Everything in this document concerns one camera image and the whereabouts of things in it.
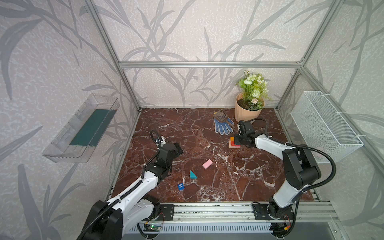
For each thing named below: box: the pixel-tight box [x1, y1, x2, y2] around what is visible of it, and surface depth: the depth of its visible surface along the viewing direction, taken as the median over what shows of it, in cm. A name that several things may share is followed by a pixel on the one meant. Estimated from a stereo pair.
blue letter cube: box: [178, 182, 185, 191], surface depth 83 cm
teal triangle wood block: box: [189, 170, 198, 179], surface depth 86 cm
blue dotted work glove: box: [214, 117, 235, 136], surface depth 110 cm
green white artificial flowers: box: [238, 70, 273, 111], surface depth 98 cm
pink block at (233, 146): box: [228, 140, 241, 149], surface depth 99 cm
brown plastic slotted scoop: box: [212, 110, 228, 121], surface depth 114 cm
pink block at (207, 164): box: [202, 159, 213, 170], surface depth 91 cm
